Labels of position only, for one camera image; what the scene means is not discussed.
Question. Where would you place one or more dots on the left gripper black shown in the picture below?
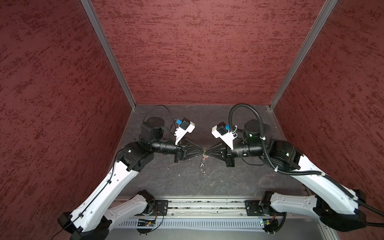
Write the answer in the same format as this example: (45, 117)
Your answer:
(181, 150)

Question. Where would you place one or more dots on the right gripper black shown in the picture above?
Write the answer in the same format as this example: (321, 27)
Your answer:
(227, 153)

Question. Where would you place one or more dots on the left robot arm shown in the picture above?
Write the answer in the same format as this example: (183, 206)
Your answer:
(95, 218)

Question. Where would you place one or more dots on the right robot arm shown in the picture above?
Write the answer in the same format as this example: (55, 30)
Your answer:
(333, 204)

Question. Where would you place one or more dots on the left circuit board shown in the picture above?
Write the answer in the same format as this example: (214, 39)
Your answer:
(145, 223)

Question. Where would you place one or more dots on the circuit board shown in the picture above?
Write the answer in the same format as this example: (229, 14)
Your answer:
(145, 223)
(270, 226)

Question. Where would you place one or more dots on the right circuit board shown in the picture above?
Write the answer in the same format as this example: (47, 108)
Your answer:
(270, 226)

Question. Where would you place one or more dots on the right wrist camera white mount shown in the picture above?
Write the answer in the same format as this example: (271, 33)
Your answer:
(223, 132)

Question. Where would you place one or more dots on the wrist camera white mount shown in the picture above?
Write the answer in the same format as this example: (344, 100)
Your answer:
(223, 132)
(184, 126)

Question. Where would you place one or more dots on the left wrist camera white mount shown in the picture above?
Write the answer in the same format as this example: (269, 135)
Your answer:
(184, 126)

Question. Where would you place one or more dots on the aluminium mounting rail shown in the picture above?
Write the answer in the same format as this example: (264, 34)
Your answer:
(234, 207)

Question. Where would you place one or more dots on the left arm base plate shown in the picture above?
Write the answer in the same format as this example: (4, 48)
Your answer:
(157, 205)

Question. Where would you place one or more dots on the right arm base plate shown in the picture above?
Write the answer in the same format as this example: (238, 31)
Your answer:
(255, 208)

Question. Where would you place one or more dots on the white slotted cable duct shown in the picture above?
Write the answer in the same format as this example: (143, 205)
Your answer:
(198, 224)

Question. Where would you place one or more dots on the left aluminium corner post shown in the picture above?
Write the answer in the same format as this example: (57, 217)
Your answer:
(97, 26)

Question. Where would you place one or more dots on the aluminium corner post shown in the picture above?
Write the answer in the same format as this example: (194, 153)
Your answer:
(317, 26)
(97, 26)

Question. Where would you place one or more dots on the right aluminium corner post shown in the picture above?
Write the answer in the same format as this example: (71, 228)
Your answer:
(317, 26)

